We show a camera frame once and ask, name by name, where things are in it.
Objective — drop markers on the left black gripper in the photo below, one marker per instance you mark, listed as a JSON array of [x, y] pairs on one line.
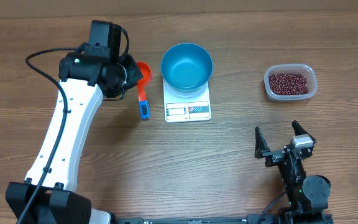
[[128, 62]]

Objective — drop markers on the red measuring scoop blue handle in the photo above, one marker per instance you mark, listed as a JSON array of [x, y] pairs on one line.
[[141, 84]]

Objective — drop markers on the white digital kitchen scale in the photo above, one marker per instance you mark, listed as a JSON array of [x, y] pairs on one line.
[[182, 107]]

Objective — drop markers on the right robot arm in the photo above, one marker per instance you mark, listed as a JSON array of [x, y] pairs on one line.
[[305, 198]]

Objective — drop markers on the red adzuki beans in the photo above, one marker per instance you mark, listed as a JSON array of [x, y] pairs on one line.
[[288, 84]]

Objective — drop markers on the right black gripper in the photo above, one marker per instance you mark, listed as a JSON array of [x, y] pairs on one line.
[[278, 152]]

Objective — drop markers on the clear plastic container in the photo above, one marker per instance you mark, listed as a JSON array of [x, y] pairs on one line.
[[303, 69]]

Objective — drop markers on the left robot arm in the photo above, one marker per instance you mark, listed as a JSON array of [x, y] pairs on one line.
[[96, 71]]

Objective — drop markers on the blue plastic bowl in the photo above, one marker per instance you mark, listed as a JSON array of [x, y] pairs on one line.
[[186, 67]]

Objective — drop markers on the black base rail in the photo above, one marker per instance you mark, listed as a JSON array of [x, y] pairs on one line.
[[250, 219]]

